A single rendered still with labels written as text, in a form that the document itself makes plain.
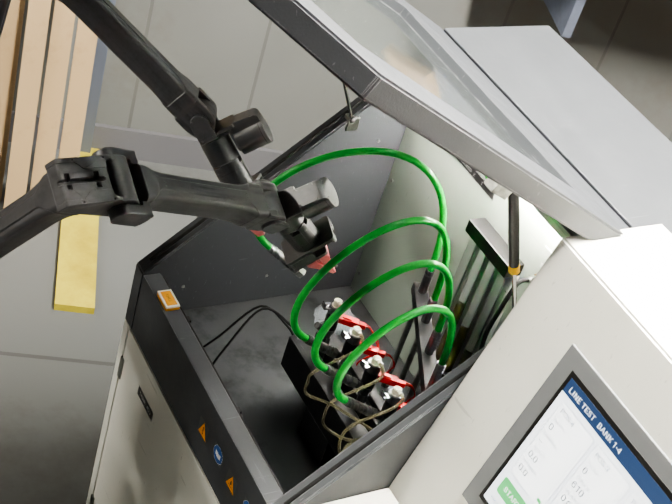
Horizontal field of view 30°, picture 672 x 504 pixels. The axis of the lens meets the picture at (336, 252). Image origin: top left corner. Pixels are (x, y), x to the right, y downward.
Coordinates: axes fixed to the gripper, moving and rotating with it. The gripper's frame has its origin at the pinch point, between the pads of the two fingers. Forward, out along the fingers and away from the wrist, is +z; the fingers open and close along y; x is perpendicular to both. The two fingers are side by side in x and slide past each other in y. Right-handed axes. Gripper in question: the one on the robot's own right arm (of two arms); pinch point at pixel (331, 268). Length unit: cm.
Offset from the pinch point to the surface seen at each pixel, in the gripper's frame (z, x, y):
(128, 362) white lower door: 14, 21, -55
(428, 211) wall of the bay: 21.0, 23.4, 16.8
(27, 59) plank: 15, 168, -81
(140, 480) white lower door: 31, 5, -66
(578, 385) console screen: 3, -49, 33
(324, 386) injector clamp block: 17.2, -9.5, -14.0
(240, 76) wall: 77, 195, -39
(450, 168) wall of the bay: 12.7, 22.1, 26.0
